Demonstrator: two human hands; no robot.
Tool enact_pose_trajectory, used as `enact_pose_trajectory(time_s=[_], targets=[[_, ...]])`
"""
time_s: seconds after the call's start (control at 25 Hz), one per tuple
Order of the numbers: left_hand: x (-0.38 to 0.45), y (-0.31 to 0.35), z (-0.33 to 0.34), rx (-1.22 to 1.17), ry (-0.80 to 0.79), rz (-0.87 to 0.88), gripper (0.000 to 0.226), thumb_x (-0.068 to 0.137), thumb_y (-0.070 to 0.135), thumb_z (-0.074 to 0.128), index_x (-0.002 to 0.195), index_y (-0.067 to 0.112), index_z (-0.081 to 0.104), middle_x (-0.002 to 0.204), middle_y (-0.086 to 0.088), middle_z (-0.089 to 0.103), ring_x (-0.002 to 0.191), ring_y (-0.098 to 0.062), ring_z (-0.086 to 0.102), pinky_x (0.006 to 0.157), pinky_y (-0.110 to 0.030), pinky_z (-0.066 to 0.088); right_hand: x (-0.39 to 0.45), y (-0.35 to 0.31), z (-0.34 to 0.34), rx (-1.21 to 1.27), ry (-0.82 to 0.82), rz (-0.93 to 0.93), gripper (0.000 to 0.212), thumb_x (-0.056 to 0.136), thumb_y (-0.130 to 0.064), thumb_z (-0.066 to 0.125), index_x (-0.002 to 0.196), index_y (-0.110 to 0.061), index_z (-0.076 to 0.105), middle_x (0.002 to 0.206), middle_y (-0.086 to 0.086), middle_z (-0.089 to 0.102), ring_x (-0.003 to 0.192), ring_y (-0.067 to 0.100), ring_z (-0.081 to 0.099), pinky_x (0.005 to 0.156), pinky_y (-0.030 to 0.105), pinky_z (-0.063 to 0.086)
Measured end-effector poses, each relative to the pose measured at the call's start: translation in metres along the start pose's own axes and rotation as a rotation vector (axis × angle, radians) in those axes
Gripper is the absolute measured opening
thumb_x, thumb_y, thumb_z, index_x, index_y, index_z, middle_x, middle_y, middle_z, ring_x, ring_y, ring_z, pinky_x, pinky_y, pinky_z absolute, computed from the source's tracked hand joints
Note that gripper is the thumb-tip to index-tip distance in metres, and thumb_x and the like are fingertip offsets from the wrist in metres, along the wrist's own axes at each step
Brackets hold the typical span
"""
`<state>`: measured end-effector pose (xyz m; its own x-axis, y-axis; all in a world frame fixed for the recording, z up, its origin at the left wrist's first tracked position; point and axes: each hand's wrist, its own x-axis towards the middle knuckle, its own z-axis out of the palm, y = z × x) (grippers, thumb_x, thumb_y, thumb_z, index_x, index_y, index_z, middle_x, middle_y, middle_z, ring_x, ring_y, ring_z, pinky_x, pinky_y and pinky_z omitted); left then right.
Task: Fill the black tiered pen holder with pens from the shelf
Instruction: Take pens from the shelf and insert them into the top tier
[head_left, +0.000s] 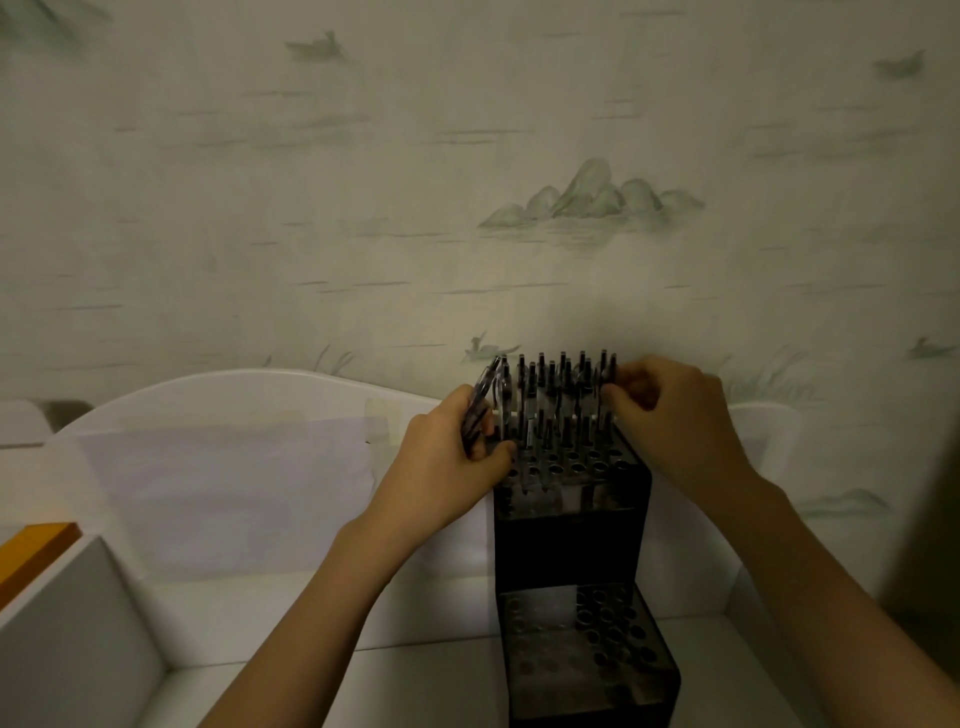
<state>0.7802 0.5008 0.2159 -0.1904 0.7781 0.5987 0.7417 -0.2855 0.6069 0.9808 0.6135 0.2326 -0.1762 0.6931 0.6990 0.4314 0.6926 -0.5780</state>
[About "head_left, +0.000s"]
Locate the person's left forearm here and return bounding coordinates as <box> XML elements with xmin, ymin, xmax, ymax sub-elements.
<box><xmin>198</xmin><ymin>524</ymin><xmax>410</xmax><ymax>728</ymax></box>

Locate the person's right hand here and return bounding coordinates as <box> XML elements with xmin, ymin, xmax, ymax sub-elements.
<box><xmin>602</xmin><ymin>356</ymin><xmax>781</xmax><ymax>519</ymax></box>

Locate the person's right forearm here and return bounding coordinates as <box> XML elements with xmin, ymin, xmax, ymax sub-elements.
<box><xmin>712</xmin><ymin>483</ymin><xmax>960</xmax><ymax>728</ymax></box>

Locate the bunch of black pens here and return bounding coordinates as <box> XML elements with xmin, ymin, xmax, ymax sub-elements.
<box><xmin>459</xmin><ymin>354</ymin><xmax>515</xmax><ymax>460</ymax></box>

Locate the white curved-back shelf unit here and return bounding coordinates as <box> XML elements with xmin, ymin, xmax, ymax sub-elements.
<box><xmin>0</xmin><ymin>368</ymin><xmax>804</xmax><ymax>728</ymax></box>

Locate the row of black pens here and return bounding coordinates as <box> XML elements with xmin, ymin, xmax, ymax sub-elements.
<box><xmin>494</xmin><ymin>347</ymin><xmax>622</xmax><ymax>481</ymax></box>

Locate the person's left hand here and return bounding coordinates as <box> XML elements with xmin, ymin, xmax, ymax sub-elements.
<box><xmin>337</xmin><ymin>384</ymin><xmax>519</xmax><ymax>575</ymax></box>

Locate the black tiered pen holder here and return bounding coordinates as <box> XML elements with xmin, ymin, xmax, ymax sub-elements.
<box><xmin>491</xmin><ymin>431</ymin><xmax>682</xmax><ymax>728</ymax></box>

